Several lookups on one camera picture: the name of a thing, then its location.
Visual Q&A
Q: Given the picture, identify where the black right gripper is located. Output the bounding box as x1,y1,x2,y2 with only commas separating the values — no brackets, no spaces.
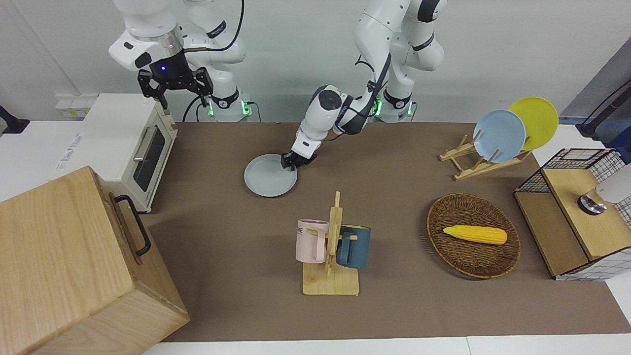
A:
138,51,215,110

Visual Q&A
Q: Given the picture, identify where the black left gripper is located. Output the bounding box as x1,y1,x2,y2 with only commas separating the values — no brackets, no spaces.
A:
280,150,317,172

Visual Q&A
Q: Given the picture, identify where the gray round plate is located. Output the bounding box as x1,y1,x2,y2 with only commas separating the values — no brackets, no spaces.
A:
244,154,299,198

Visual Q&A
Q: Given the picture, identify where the wooden plate rack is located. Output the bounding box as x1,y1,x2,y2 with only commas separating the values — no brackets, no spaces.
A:
439,129,533,182

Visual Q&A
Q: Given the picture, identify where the light blue plate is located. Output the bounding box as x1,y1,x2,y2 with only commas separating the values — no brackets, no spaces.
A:
473,109,527,164

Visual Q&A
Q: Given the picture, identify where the yellow plate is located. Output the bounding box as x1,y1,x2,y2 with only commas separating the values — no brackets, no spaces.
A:
508,97,560,151

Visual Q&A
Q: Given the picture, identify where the pink mug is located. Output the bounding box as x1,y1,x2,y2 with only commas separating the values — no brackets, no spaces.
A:
295,219,330,264

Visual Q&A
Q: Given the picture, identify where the white toaster oven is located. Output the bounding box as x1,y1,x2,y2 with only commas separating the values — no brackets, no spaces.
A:
54,93,178,213

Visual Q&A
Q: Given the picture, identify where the dark blue mug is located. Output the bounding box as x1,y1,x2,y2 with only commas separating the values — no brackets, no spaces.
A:
336,225,371,270

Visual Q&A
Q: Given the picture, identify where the wooden mug rack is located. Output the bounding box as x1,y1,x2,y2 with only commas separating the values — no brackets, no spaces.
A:
302,191,360,296

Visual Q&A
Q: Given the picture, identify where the brown table mat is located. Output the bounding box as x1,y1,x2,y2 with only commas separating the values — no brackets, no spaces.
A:
143,121,631,343

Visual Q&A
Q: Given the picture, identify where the yellow corn cob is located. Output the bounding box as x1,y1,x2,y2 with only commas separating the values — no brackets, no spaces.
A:
443,225,508,246

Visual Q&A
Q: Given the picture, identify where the brown wicker basket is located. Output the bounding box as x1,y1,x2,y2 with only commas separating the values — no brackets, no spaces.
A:
427,193,522,280

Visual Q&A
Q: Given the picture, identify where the large wooden box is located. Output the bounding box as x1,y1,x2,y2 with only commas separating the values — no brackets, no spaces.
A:
0,166,191,355

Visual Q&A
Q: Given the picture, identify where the white cylinder bottle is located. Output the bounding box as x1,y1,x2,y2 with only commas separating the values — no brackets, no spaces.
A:
577,163,631,216

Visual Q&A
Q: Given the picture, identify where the dark tripod pole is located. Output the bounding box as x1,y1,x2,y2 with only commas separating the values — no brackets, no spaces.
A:
576,80,631,140

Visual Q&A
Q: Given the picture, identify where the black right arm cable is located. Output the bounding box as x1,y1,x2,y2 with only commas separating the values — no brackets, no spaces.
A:
183,0,245,53

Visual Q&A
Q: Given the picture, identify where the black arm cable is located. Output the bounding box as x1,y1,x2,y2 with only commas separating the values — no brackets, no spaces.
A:
354,53,392,102
183,0,245,53

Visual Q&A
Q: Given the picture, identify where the white wall power strip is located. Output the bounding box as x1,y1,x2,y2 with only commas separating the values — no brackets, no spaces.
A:
54,93,100,119

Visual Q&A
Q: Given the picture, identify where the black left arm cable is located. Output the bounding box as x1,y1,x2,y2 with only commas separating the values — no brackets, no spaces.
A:
354,53,392,102

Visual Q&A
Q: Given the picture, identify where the black box handle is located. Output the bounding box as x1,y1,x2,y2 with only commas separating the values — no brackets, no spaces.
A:
114,195,152,257

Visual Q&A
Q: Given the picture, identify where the black camera clamp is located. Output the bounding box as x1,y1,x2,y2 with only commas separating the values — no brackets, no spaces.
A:
0,105,31,135

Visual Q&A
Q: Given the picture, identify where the wire grid shelf box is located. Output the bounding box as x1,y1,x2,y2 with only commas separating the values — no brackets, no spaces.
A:
514,148,631,282

